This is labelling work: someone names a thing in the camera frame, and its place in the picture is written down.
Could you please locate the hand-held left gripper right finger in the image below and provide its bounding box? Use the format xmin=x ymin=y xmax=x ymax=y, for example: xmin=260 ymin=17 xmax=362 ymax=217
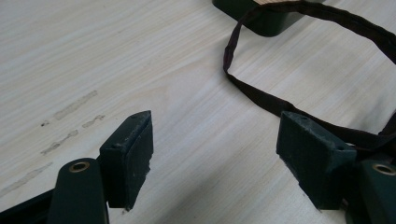
xmin=276 ymin=111 xmax=358 ymax=210

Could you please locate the black rack with wooden base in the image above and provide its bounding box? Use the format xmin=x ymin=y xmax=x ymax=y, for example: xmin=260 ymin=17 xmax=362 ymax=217
xmin=212 ymin=0 xmax=325 ymax=37

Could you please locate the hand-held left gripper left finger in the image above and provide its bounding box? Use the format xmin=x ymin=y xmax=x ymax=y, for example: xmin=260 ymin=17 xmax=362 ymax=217
xmin=99 ymin=110 xmax=154 ymax=211

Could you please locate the dark bow tie with strap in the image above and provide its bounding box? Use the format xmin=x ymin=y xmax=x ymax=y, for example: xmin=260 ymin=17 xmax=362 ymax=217
xmin=222 ymin=0 xmax=396 ymax=157

